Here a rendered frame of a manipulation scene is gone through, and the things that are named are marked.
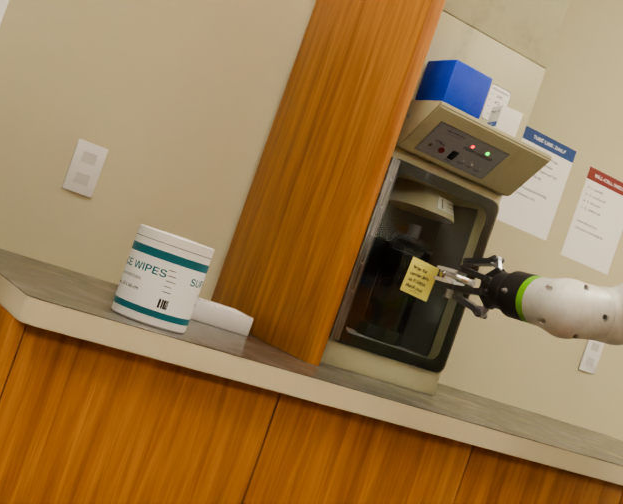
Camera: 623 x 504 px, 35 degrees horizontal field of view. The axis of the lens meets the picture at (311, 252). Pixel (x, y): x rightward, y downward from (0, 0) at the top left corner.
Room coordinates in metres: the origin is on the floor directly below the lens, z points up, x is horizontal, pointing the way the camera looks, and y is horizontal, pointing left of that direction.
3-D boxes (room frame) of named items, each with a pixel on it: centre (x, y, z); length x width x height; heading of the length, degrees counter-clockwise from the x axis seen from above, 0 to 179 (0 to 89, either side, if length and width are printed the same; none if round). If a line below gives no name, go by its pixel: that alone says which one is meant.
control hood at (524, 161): (2.03, -0.25, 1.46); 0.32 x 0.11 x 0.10; 120
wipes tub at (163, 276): (1.62, 0.22, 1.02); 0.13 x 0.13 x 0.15
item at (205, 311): (2.03, 0.16, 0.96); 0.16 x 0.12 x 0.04; 112
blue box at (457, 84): (1.98, -0.17, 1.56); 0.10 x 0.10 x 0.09; 30
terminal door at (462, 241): (2.08, -0.23, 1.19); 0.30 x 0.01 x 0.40; 120
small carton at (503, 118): (2.06, -0.29, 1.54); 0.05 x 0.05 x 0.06; 16
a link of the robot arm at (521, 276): (1.87, -0.41, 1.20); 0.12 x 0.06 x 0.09; 121
